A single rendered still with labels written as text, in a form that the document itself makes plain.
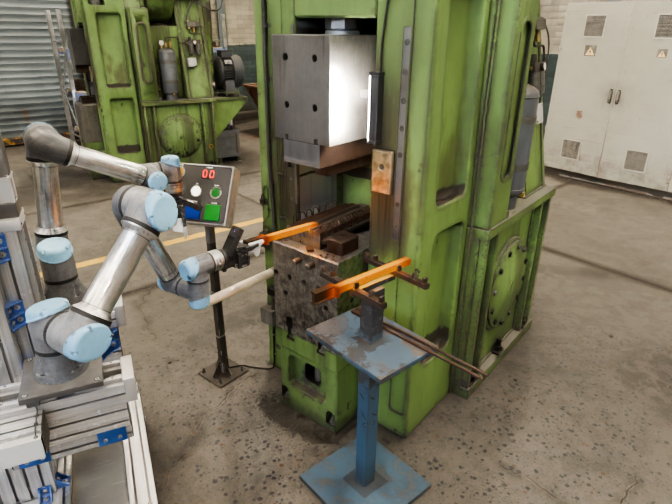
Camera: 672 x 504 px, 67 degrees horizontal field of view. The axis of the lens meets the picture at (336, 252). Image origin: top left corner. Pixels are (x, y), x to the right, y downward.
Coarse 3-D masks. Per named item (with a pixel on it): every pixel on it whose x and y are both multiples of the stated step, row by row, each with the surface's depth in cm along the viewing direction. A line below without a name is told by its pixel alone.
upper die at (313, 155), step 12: (288, 144) 211; (300, 144) 207; (312, 144) 203; (348, 144) 215; (360, 144) 221; (372, 144) 228; (288, 156) 213; (300, 156) 209; (312, 156) 205; (324, 156) 204; (336, 156) 210; (348, 156) 217; (360, 156) 223
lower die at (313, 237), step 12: (348, 204) 252; (360, 204) 249; (312, 216) 238; (324, 216) 235; (348, 216) 235; (360, 216) 236; (312, 228) 218; (324, 228) 221; (336, 228) 224; (312, 240) 220
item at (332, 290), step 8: (392, 264) 183; (400, 264) 184; (408, 264) 188; (368, 272) 177; (376, 272) 177; (384, 272) 180; (344, 280) 171; (352, 280) 171; (360, 280) 172; (368, 280) 175; (320, 288) 163; (328, 288) 163; (336, 288) 165; (344, 288) 168; (312, 296) 162; (320, 296) 163; (328, 296) 165; (336, 296) 166
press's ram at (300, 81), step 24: (288, 48) 195; (312, 48) 188; (336, 48) 186; (360, 48) 196; (288, 72) 199; (312, 72) 191; (336, 72) 189; (360, 72) 200; (288, 96) 203; (312, 96) 195; (336, 96) 193; (360, 96) 204; (288, 120) 207; (312, 120) 199; (336, 120) 197; (360, 120) 208; (336, 144) 200
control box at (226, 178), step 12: (192, 168) 238; (204, 168) 237; (216, 168) 236; (228, 168) 234; (192, 180) 238; (204, 180) 236; (216, 180) 235; (228, 180) 234; (204, 192) 235; (228, 192) 233; (204, 204) 235; (216, 204) 233; (228, 204) 233; (228, 216) 234; (228, 228) 239
